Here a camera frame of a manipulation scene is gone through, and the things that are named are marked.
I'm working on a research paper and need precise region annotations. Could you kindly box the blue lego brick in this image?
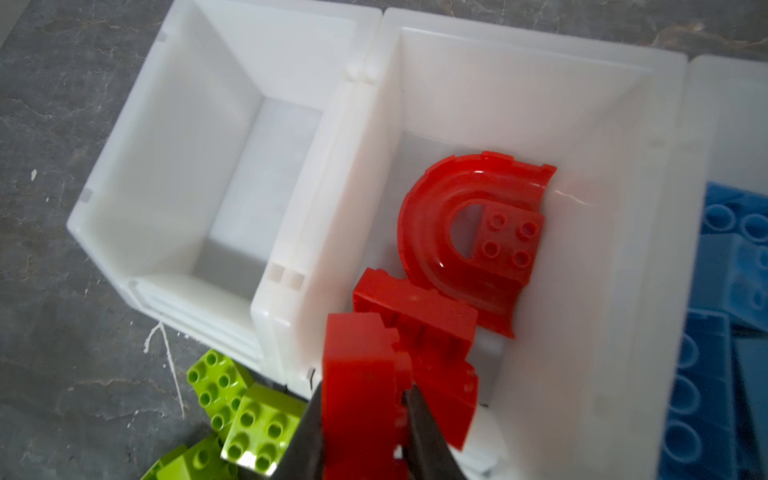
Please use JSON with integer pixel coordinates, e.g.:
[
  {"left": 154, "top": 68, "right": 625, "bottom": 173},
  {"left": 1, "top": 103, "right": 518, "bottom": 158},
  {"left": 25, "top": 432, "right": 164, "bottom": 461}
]
[
  {"left": 658, "top": 309, "right": 738, "bottom": 479},
  {"left": 689, "top": 234, "right": 767, "bottom": 331},
  {"left": 700, "top": 182, "right": 767, "bottom": 245},
  {"left": 735, "top": 337, "right": 767, "bottom": 479}
]

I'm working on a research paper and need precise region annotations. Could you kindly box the white left plastic bin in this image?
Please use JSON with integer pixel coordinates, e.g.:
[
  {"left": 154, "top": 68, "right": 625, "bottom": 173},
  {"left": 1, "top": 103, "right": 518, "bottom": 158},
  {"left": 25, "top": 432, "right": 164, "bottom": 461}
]
[{"left": 67, "top": 1, "right": 383, "bottom": 380}]

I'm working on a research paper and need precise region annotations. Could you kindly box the white right plastic bin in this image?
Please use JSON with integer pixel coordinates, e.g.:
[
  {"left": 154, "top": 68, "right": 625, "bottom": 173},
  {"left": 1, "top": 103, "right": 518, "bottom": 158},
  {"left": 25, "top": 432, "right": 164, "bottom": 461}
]
[{"left": 681, "top": 55, "right": 767, "bottom": 195}]

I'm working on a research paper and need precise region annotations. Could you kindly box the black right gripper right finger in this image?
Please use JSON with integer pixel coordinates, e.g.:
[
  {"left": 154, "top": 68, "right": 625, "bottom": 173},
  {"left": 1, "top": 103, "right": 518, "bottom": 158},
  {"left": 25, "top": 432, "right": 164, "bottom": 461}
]
[{"left": 404, "top": 384, "right": 466, "bottom": 480}]

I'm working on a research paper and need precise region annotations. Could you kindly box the green lego brick long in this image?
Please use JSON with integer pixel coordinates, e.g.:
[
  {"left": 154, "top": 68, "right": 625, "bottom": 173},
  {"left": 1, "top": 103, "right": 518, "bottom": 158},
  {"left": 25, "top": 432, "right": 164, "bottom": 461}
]
[{"left": 141, "top": 434, "right": 239, "bottom": 480}]

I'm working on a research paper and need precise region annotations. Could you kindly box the red lego brick square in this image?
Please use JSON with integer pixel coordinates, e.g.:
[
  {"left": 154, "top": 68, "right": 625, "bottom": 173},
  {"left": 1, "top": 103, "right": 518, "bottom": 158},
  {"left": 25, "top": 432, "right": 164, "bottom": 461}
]
[{"left": 322, "top": 313, "right": 413, "bottom": 479}]

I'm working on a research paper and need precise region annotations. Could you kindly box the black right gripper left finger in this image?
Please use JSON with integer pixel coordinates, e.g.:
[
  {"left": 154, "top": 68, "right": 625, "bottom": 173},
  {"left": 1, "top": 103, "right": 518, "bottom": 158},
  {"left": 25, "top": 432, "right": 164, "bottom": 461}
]
[{"left": 271, "top": 383, "right": 324, "bottom": 480}]

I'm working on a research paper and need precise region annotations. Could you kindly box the red lego brick corner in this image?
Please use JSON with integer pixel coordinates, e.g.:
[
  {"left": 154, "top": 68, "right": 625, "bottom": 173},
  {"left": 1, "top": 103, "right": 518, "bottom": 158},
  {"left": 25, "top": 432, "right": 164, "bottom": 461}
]
[{"left": 409, "top": 350, "right": 479, "bottom": 450}]

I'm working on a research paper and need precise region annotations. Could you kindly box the red arch lego piece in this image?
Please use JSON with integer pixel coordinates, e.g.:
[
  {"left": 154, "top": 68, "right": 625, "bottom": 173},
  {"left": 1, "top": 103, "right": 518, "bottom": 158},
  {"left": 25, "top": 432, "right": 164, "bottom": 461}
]
[{"left": 397, "top": 151, "right": 557, "bottom": 338}]

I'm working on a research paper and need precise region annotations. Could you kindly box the red lego brick long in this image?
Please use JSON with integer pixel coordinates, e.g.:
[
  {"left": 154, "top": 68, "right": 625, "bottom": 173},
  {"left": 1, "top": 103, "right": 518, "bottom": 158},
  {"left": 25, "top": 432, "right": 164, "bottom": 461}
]
[{"left": 352, "top": 269, "right": 478, "bottom": 363}]

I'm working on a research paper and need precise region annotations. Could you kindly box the green lego brick top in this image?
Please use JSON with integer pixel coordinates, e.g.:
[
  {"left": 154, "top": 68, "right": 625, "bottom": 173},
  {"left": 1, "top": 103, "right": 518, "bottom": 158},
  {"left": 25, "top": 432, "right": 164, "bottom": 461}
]
[{"left": 221, "top": 384, "right": 307, "bottom": 477}]

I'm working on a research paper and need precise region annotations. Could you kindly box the white plastic bin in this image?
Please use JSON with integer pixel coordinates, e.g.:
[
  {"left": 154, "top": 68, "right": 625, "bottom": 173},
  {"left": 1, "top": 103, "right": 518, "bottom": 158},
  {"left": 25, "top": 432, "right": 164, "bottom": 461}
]
[
  {"left": 252, "top": 9, "right": 704, "bottom": 479},
  {"left": 67, "top": 1, "right": 383, "bottom": 380},
  {"left": 681, "top": 55, "right": 767, "bottom": 195}
]

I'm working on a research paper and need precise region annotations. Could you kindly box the white middle plastic bin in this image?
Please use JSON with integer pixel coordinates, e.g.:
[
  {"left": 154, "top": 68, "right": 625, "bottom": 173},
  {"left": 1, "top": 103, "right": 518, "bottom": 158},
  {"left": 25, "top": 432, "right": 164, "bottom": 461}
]
[{"left": 252, "top": 9, "right": 704, "bottom": 479}]

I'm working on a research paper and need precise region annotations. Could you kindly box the red lego brick studded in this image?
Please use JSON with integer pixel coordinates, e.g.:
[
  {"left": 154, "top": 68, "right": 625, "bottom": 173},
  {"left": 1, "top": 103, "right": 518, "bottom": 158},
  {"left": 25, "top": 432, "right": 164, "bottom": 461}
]
[{"left": 470, "top": 202, "right": 545, "bottom": 285}]

